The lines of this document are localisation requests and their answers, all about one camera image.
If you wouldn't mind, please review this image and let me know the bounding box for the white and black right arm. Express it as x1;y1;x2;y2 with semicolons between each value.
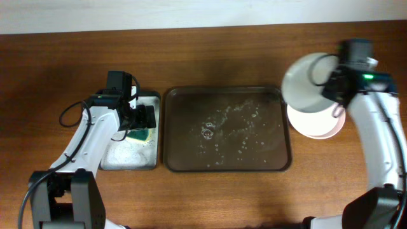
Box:
303;66;406;229

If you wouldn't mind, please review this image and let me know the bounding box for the green and yellow sponge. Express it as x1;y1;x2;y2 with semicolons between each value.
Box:
126;129;151;142

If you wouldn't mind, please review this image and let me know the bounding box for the dark brown serving tray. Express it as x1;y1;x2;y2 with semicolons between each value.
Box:
162;86;293;172

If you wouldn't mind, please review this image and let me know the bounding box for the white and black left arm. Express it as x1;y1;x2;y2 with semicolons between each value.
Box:
24;92;160;228

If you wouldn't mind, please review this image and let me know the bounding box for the clean white plate stack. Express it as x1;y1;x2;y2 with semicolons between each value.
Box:
287;104;346;139

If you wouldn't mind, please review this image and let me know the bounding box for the black soapy water tray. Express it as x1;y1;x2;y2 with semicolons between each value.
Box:
99;91;161;170

